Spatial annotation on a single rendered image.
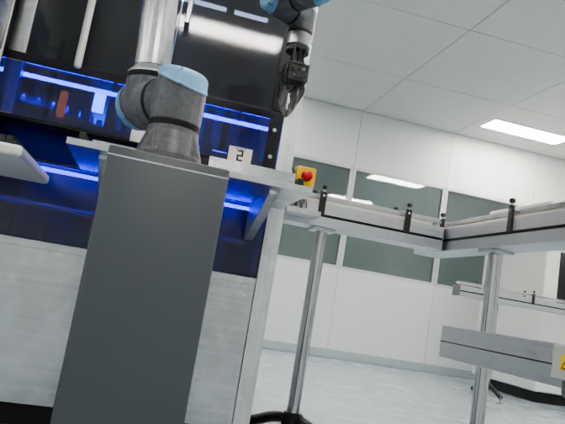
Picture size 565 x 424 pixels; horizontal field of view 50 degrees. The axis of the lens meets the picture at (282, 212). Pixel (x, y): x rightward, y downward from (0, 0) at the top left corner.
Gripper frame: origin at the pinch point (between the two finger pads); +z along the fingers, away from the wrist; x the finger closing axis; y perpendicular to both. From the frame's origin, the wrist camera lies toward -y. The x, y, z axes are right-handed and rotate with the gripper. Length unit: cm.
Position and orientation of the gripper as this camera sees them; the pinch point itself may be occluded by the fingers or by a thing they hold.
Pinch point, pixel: (285, 113)
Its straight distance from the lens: 184.4
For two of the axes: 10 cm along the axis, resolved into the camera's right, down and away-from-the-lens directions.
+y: 2.3, -1.1, -9.7
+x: 9.6, 1.9, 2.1
